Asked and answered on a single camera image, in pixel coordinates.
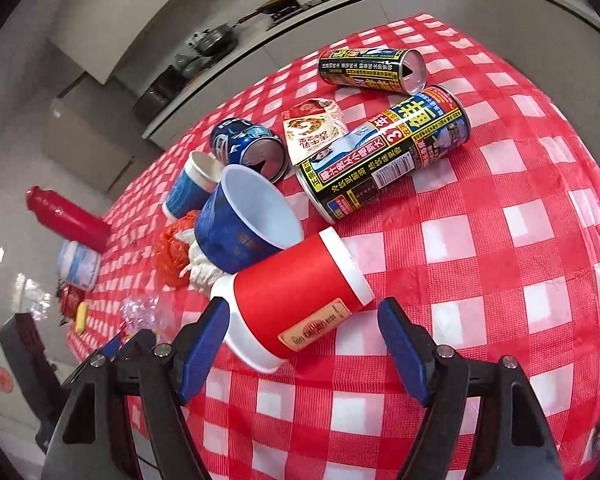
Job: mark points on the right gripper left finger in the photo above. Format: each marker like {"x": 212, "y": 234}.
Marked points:
{"x": 93, "y": 438}

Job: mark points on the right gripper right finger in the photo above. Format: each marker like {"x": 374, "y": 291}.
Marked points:
{"x": 512, "y": 439}

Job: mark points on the clear plastic wrapper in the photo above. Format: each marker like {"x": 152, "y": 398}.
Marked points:
{"x": 147, "y": 312}

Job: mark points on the red white paper cup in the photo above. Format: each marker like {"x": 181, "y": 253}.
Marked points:
{"x": 281, "y": 305}

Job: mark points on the large black yellow can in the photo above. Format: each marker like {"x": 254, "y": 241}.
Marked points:
{"x": 413, "y": 134}

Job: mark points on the kitchen counter with cabinets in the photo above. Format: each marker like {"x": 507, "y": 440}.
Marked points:
{"x": 555, "y": 43}

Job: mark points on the black chair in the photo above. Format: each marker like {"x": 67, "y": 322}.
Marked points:
{"x": 43, "y": 392}

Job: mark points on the yellow small packet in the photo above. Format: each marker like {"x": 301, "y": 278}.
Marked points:
{"x": 81, "y": 318}

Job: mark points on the white blue plastic jar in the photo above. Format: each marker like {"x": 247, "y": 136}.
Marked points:
{"x": 78, "y": 265}

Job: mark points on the crumpled orange red wrapper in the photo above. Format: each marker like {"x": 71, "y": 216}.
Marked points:
{"x": 171, "y": 255}

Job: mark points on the red thermos bottle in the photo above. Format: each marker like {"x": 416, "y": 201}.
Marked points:
{"x": 67, "y": 219}

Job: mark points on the dark blue paper cup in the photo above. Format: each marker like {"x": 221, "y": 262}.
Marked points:
{"x": 245, "y": 220}

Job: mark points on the light blue paper cup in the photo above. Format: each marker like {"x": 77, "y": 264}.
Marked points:
{"x": 197, "y": 180}

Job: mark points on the beige refrigerator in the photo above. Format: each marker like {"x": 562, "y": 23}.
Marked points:
{"x": 93, "y": 133}

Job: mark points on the blue pepsi can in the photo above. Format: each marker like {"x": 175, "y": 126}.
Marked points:
{"x": 237, "y": 141}

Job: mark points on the black microwave oven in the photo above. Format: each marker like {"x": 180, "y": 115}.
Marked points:
{"x": 165, "y": 88}

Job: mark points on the small milk carton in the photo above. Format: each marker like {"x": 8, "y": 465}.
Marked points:
{"x": 311, "y": 126}

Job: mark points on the green teapot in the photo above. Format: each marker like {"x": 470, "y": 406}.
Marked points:
{"x": 190, "y": 66}

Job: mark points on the small black yellow can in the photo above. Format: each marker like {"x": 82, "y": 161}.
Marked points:
{"x": 393, "y": 70}

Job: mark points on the lidded cooking pot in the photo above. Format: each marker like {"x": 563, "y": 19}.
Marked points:
{"x": 214, "y": 41}

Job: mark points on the gas stove top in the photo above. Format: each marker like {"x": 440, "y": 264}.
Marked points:
{"x": 292, "y": 11}

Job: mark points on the frying pan on stove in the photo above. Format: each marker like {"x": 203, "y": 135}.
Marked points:
{"x": 269, "y": 8}

